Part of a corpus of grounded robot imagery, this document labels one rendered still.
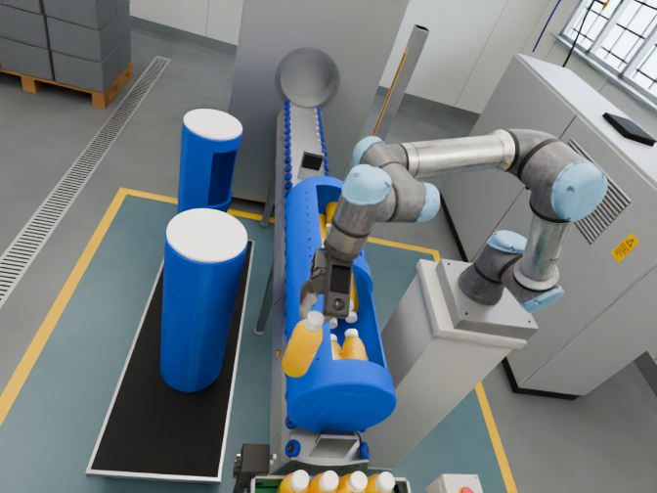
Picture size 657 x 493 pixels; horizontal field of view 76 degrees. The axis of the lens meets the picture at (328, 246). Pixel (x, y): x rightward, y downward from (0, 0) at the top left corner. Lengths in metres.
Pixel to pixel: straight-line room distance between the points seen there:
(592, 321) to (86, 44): 4.06
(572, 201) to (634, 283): 1.53
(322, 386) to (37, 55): 3.86
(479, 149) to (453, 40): 5.25
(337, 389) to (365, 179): 0.56
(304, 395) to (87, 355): 1.60
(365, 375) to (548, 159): 0.63
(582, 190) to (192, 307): 1.28
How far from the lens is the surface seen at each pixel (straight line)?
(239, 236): 1.57
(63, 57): 4.35
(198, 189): 2.27
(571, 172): 1.00
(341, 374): 1.06
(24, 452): 2.32
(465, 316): 1.40
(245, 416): 2.32
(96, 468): 2.08
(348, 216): 0.72
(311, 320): 0.90
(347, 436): 1.19
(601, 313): 2.61
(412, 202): 0.76
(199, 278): 1.52
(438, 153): 0.92
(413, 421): 1.94
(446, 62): 6.27
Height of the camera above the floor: 2.09
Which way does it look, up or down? 40 degrees down
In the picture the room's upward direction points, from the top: 21 degrees clockwise
